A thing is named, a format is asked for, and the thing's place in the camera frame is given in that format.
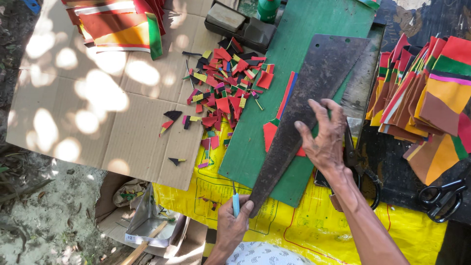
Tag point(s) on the person's left hand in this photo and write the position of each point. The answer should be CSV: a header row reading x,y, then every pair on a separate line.
x,y
230,230

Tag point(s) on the person's right hand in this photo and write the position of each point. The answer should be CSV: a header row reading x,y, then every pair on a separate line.
x,y
325,145

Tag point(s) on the rusty metal saw blade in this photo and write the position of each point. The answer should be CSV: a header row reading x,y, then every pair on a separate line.
x,y
312,84

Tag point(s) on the large black iron scissors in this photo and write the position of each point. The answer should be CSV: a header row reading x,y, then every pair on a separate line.
x,y
355,162

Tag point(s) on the person's white patterned clothing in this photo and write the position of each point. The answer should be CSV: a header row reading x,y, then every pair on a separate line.
x,y
265,255

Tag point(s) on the red multicoloured fabric strip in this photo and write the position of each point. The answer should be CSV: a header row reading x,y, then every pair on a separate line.
x,y
270,134

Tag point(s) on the grey wooden plank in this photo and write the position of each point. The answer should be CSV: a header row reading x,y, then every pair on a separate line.
x,y
362,84

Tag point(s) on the dark wooden board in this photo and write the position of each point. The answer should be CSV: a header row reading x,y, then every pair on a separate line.
x,y
397,176

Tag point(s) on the yellow plastic sack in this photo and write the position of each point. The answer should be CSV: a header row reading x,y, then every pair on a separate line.
x,y
312,228

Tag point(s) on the silver metal tin tray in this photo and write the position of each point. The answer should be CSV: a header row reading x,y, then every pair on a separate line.
x,y
147,224

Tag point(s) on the wooden stick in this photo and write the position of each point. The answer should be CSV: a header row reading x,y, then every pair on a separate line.
x,y
143,246

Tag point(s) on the crumpled paper bag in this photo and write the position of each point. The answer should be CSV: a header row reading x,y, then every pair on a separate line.
x,y
128,193

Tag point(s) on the green wooden board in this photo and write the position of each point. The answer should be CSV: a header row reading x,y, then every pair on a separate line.
x,y
294,36

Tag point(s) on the heap of cut fabric pieces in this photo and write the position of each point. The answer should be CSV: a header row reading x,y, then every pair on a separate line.
x,y
430,99

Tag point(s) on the pile of coloured fabric scraps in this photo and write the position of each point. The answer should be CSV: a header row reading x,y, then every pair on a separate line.
x,y
224,88

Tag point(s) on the open cardboard box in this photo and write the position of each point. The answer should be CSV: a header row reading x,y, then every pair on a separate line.
x,y
110,221

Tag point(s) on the dark sharpening stone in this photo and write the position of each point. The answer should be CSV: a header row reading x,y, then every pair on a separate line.
x,y
259,32

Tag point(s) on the black metal tray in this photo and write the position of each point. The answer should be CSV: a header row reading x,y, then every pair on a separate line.
x,y
241,35

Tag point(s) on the green plastic bottle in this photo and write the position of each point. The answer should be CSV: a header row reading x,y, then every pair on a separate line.
x,y
268,9

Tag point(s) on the grey sharpening stone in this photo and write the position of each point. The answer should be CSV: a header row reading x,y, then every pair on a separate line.
x,y
225,16

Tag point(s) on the brown cardboard sheet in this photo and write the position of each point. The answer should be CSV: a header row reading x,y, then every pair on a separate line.
x,y
103,103

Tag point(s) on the stack of large fabric sheets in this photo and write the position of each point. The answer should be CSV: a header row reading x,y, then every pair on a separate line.
x,y
117,29

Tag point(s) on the blue plastic object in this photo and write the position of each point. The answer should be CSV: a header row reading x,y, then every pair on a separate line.
x,y
32,5

